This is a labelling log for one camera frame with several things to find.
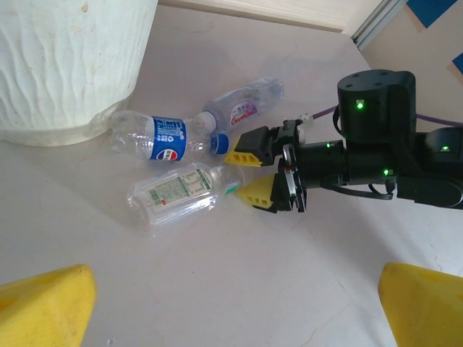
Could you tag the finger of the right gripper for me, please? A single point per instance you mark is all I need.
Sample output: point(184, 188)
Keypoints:
point(262, 195)
point(253, 148)

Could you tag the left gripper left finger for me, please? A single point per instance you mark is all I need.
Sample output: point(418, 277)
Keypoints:
point(43, 311)

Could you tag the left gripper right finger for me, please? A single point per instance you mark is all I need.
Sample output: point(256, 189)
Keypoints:
point(423, 311)

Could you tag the clear bottle purple label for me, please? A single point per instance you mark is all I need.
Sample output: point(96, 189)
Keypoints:
point(242, 105)

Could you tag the short clear bottle green label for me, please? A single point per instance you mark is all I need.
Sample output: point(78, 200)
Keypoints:
point(177, 191)

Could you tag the clear bottle Pepsi blue label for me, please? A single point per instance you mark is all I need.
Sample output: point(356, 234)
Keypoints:
point(168, 139)

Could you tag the cream plastic waste bin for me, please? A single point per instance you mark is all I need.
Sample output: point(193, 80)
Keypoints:
point(65, 65)

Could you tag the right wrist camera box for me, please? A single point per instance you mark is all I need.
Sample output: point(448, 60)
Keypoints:
point(307, 119)

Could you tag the aluminium frame post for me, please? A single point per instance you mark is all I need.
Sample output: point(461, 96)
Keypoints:
point(376, 23)

